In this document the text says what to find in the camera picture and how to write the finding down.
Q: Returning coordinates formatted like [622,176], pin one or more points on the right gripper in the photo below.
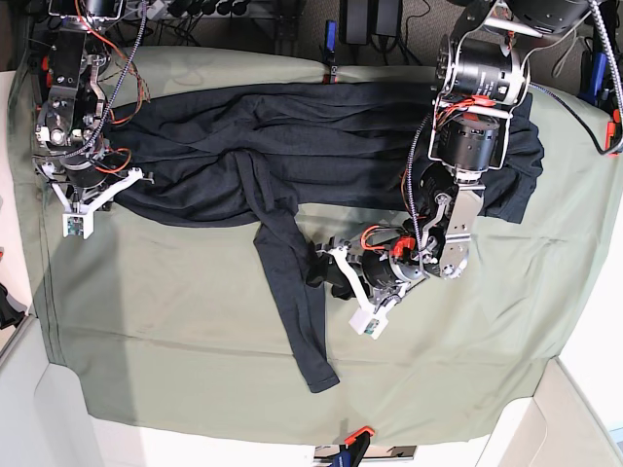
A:
[81,182]

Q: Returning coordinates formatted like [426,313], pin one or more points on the orange left clamp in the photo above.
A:
[46,73]

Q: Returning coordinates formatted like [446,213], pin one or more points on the orange right clamp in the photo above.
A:
[613,129]

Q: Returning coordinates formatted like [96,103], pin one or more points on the white box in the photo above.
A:
[556,426]
[44,419]

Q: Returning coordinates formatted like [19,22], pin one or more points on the white box right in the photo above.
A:
[556,426]

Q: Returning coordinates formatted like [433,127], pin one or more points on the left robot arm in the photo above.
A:
[482,76]

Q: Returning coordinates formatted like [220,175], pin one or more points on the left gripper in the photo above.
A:
[381,267]

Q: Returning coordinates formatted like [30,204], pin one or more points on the dark navy long-sleeve shirt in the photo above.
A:
[253,154]

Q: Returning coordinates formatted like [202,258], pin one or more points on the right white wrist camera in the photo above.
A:
[77,224]

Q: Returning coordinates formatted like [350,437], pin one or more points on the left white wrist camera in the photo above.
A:
[366,322]

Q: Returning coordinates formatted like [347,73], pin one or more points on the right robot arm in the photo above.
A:
[79,78]

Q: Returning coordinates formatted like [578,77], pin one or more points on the blue top clamp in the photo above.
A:
[328,52]

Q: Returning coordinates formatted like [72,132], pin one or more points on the orange bottom clamp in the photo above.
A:
[355,446]

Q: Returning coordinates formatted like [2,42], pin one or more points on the white box left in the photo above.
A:
[44,419]

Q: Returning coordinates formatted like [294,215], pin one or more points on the orange clamp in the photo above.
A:
[46,73]
[355,446]
[613,129]

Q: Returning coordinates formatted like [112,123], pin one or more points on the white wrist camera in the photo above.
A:
[77,224]
[366,322]

